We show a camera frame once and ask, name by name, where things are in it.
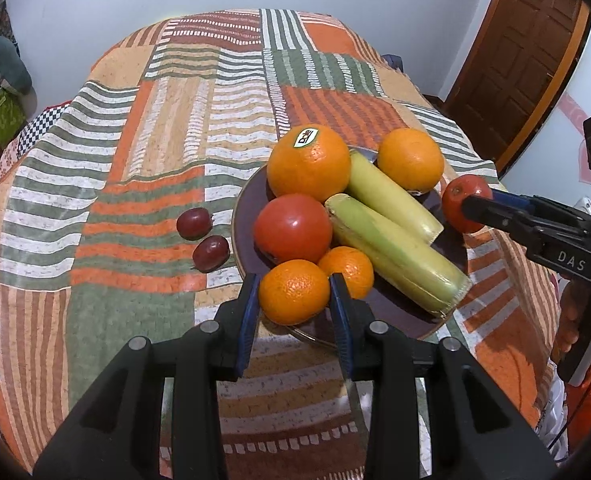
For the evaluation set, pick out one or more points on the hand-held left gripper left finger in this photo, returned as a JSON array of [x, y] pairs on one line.
[[248, 320]]

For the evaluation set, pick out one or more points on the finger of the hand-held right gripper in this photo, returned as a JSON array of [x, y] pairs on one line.
[[518, 201], [495, 215]]

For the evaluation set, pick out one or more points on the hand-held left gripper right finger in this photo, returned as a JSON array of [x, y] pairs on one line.
[[339, 320]]

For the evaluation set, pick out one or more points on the red tomato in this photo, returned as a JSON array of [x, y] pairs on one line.
[[293, 228], [453, 200]]

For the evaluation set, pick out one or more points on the small mandarin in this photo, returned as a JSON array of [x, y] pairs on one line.
[[294, 291], [350, 267]]

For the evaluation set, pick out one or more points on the corn cob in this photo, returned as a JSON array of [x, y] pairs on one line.
[[398, 255], [393, 195]]

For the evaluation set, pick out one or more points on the plain orange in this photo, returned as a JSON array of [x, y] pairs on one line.
[[410, 160]]

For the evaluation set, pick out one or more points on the purple plate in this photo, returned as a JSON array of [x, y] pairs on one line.
[[248, 210]]

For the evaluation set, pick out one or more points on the large orange with sticker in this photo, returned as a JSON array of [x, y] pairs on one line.
[[309, 170]]

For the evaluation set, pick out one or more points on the person's right hand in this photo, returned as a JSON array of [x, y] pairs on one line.
[[566, 322]]

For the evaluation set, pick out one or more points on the white wardrobe with pink hearts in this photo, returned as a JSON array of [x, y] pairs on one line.
[[555, 150]]

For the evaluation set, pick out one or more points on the dark red jujube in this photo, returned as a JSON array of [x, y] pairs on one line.
[[211, 252], [194, 223]]

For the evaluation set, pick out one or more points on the brown wooden door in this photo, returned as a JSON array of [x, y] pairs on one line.
[[520, 45]]

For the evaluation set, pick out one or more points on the striped patchwork quilt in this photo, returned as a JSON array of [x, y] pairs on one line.
[[150, 185]]

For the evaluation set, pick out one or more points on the dark blue backpack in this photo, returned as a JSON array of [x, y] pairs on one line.
[[393, 62]]

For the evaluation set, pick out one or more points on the checkered patchwork blanket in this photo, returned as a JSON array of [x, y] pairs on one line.
[[42, 127]]

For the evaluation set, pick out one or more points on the grey plush pillow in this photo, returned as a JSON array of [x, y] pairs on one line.
[[2, 62]]

